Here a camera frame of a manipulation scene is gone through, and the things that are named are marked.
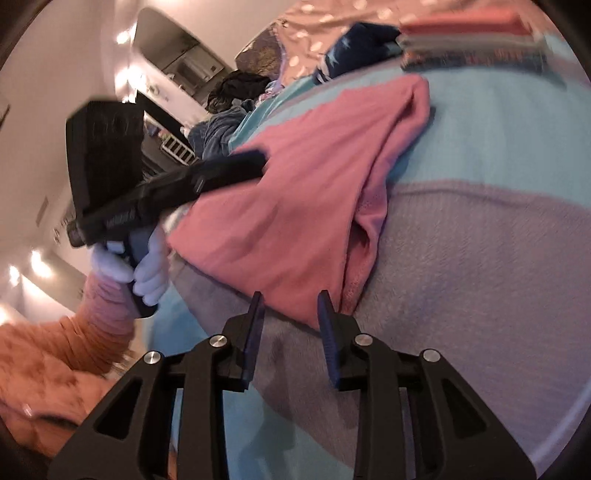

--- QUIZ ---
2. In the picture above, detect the pink garment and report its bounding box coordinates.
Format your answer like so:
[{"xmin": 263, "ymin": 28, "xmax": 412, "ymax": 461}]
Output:
[{"xmin": 169, "ymin": 74, "xmax": 431, "ymax": 328}]

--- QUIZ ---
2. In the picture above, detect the black clothing heap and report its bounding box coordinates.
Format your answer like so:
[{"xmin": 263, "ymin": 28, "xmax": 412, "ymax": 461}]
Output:
[{"xmin": 205, "ymin": 70, "xmax": 271, "ymax": 114}]

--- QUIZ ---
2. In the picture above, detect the white gloved left hand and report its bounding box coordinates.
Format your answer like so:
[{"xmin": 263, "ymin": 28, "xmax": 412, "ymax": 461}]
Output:
[{"xmin": 91, "ymin": 225, "xmax": 169, "ymax": 307}]

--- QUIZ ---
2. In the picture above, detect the dark blue blanket heap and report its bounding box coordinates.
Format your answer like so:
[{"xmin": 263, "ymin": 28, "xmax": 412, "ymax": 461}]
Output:
[{"xmin": 187, "ymin": 99, "xmax": 256, "ymax": 161}]

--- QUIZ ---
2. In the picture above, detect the white shelf unit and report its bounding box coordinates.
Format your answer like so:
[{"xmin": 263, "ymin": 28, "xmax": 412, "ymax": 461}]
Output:
[{"xmin": 160, "ymin": 136, "xmax": 197, "ymax": 166}]

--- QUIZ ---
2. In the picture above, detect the black television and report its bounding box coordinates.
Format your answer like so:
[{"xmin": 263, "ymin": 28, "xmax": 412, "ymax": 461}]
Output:
[{"xmin": 135, "ymin": 91, "xmax": 188, "ymax": 143}]

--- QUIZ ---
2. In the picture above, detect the floral dark cushion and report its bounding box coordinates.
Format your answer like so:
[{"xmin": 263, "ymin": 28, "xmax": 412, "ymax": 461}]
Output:
[{"xmin": 235, "ymin": 24, "xmax": 284, "ymax": 81}]

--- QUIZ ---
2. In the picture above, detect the orange quilted jacket sleeve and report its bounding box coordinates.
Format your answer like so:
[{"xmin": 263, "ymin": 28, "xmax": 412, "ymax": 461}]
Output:
[{"xmin": 1, "ymin": 274, "xmax": 136, "ymax": 458}]

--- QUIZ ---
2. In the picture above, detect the pink polka dot sheet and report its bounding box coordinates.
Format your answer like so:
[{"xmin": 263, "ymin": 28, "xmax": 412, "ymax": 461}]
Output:
[{"xmin": 274, "ymin": 0, "xmax": 554, "ymax": 86}]

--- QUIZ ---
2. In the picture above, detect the blue grey geometric bedspread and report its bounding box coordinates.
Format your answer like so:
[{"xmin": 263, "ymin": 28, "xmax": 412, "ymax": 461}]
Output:
[{"xmin": 143, "ymin": 68, "xmax": 590, "ymax": 479}]

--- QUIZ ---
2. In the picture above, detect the navy star patterned garment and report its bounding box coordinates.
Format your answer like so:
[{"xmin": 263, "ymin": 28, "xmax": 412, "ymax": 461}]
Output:
[{"xmin": 311, "ymin": 22, "xmax": 403, "ymax": 85}]

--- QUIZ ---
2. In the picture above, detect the grey folded garment in stack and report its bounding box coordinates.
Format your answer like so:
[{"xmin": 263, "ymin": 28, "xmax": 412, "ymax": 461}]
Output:
[{"xmin": 397, "ymin": 33, "xmax": 548, "ymax": 52}]

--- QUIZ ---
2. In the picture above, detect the coral folded garment on stack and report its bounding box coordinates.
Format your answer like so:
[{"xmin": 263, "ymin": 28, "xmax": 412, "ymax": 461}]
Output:
[{"xmin": 400, "ymin": 7, "xmax": 533, "ymax": 36}]

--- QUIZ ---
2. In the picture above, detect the patterned folded garment at bottom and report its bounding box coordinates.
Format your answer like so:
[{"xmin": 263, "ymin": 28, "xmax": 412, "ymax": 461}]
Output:
[{"xmin": 401, "ymin": 47, "xmax": 564, "ymax": 81}]

